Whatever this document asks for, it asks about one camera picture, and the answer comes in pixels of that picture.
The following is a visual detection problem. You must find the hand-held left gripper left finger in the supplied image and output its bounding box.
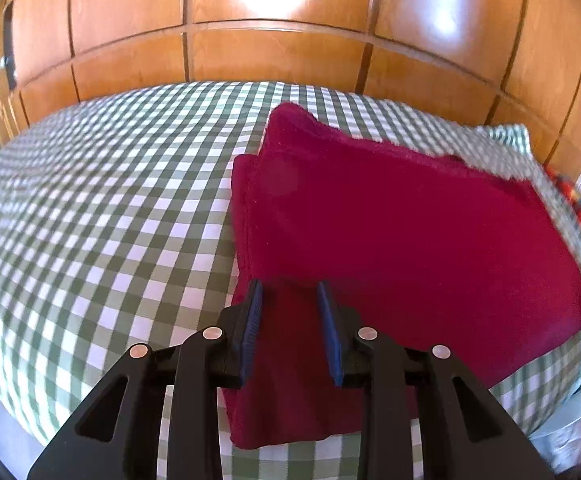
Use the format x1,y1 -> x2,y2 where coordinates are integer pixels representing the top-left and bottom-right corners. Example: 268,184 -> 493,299
26,279 -> 264,480

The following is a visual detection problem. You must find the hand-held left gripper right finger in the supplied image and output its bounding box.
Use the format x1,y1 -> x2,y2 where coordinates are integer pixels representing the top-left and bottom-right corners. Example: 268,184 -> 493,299
317,281 -> 556,480

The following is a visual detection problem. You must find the dark red towel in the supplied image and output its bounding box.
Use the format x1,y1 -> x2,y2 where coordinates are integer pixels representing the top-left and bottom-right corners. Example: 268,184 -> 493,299
222,102 -> 581,450

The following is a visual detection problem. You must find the green checked bed sheet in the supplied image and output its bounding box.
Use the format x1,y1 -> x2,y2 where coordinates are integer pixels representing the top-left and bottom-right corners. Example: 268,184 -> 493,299
0,80 -> 581,480

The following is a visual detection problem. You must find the wooden headboard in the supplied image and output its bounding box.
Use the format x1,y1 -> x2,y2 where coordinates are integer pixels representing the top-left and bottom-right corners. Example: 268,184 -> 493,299
0,0 -> 581,186

